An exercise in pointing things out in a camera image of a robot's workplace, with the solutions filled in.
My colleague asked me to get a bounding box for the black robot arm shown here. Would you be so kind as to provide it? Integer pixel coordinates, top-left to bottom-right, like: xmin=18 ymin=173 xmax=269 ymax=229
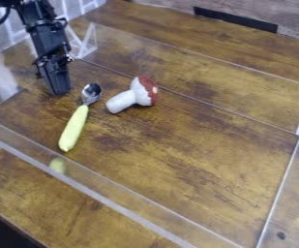
xmin=0 ymin=0 xmax=73 ymax=95

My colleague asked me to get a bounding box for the red white toy mushroom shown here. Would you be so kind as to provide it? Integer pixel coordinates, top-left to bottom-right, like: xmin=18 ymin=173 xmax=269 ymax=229
xmin=108 ymin=76 xmax=158 ymax=113

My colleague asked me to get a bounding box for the clear acrylic enclosure wall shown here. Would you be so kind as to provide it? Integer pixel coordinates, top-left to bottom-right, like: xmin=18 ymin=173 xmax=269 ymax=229
xmin=0 ymin=22 xmax=299 ymax=248

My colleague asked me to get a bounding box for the black strip on table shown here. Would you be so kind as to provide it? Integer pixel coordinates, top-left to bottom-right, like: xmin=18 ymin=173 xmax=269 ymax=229
xmin=193 ymin=7 xmax=278 ymax=33

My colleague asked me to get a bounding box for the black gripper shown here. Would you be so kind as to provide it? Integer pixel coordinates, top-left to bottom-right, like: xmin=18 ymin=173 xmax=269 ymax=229
xmin=26 ymin=19 xmax=72 ymax=95

